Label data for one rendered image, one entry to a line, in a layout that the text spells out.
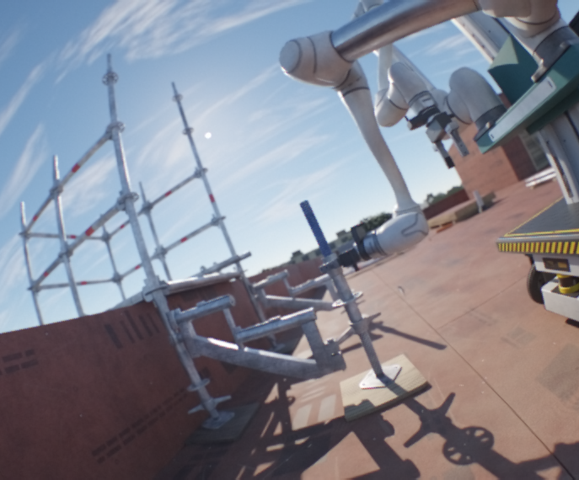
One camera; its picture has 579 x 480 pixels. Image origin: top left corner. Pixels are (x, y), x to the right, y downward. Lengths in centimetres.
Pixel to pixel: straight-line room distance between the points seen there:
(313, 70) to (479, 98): 64
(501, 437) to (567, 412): 17
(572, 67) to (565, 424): 75
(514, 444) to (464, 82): 112
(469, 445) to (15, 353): 127
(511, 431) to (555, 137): 93
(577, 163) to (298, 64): 100
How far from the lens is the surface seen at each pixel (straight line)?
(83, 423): 109
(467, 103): 113
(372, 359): 108
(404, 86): 95
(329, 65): 75
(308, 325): 104
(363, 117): 87
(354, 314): 101
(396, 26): 68
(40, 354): 105
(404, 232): 82
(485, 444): 73
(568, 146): 116
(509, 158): 967
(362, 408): 99
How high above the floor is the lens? 55
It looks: 7 degrees up
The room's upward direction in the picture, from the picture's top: 24 degrees counter-clockwise
